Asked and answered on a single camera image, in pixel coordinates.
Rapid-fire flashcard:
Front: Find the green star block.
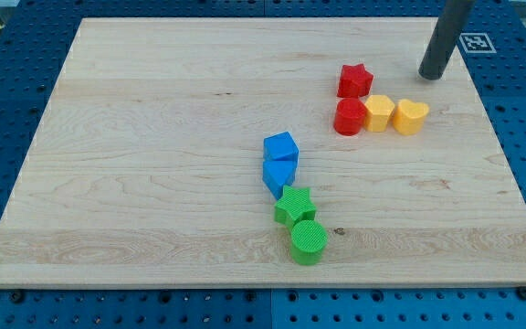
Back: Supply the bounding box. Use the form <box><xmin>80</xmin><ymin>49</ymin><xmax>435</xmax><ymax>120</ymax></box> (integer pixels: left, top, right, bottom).
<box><xmin>273</xmin><ymin>185</ymin><xmax>317</xmax><ymax>230</ymax></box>

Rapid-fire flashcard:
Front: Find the red star block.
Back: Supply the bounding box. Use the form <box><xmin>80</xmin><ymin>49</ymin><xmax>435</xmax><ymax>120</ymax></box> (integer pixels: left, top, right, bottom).
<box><xmin>337</xmin><ymin>64</ymin><xmax>373</xmax><ymax>98</ymax></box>

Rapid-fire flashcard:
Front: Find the light wooden board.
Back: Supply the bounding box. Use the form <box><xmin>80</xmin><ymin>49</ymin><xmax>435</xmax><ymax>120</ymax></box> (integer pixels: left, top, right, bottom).
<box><xmin>0</xmin><ymin>18</ymin><xmax>526</xmax><ymax>289</ymax></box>

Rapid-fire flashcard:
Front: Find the blue triangle block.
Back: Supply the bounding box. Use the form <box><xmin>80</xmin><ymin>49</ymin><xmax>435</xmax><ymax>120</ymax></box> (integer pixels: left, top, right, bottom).
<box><xmin>262</xmin><ymin>160</ymin><xmax>297</xmax><ymax>199</ymax></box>

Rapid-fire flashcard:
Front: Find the blue cube block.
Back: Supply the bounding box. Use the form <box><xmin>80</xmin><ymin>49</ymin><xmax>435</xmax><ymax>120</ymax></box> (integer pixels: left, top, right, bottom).
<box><xmin>263</xmin><ymin>132</ymin><xmax>299</xmax><ymax>162</ymax></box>

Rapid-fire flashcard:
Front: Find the green cylinder block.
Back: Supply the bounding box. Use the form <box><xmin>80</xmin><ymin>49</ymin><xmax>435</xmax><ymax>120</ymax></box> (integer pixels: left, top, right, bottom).
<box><xmin>290</xmin><ymin>220</ymin><xmax>328</xmax><ymax>266</ymax></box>

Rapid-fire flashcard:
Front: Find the red cylinder block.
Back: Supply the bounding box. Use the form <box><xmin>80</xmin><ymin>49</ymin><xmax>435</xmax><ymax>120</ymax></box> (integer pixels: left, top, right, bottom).
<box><xmin>333</xmin><ymin>98</ymin><xmax>367</xmax><ymax>136</ymax></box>

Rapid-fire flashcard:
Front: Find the yellow pentagon block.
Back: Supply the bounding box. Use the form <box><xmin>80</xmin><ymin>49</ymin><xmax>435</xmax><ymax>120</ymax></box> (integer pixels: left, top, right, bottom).
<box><xmin>364</xmin><ymin>95</ymin><xmax>395</xmax><ymax>133</ymax></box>

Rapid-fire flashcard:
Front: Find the yellow heart block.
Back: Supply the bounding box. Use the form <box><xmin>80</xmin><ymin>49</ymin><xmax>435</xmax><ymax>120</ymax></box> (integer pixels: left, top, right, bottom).
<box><xmin>392</xmin><ymin>99</ymin><xmax>429</xmax><ymax>135</ymax></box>

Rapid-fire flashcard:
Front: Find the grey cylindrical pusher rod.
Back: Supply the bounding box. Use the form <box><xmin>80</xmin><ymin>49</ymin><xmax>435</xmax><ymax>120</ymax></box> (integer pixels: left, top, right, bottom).
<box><xmin>418</xmin><ymin>0</ymin><xmax>475</xmax><ymax>80</ymax></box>

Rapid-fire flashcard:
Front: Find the white fiducial marker tag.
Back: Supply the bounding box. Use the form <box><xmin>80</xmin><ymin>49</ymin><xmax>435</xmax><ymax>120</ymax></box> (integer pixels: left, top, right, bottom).
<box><xmin>459</xmin><ymin>32</ymin><xmax>496</xmax><ymax>54</ymax></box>

